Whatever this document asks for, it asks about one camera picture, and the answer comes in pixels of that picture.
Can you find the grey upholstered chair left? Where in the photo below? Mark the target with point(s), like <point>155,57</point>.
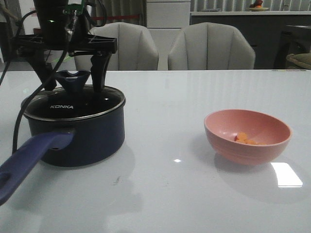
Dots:
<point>136,47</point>

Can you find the orange ham slice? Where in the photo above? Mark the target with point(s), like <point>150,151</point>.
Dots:
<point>241,136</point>

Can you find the glass lid with blue knob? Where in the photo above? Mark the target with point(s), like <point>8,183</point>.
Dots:
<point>74,99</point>

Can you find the dark counter with white top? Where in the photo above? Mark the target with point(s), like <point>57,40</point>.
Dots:
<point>272,34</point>

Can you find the grey upholstered chair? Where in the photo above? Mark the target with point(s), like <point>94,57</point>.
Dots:
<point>210,46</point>
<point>136,47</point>

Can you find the fruit plate on counter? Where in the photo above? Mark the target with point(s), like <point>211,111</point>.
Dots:
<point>257,6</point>

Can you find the dark blue saucepan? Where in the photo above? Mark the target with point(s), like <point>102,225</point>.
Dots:
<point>65,144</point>

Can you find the pink plastic bowl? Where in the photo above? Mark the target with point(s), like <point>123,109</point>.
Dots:
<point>267,135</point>

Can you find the white drawer cabinet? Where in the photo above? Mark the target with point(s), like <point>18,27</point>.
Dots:
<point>164,19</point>

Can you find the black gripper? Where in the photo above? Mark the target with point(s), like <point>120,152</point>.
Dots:
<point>87,46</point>

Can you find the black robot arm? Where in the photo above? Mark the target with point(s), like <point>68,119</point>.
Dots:
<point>63,27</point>

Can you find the grey upholstered chair right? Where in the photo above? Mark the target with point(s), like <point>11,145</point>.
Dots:
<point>210,46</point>

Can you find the red barrier belt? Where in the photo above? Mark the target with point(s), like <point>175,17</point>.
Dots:
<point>117,17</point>

